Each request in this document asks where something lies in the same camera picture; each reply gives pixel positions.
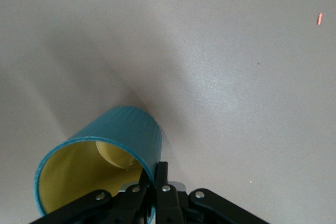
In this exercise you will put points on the teal cup with yellow inside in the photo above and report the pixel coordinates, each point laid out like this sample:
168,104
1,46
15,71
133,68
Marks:
78,176

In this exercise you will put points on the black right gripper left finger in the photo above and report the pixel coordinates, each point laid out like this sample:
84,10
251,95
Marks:
86,205

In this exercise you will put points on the small orange speck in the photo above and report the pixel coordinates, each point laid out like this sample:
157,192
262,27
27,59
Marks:
319,19

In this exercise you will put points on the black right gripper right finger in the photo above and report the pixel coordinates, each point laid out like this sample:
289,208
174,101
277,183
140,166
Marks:
168,203

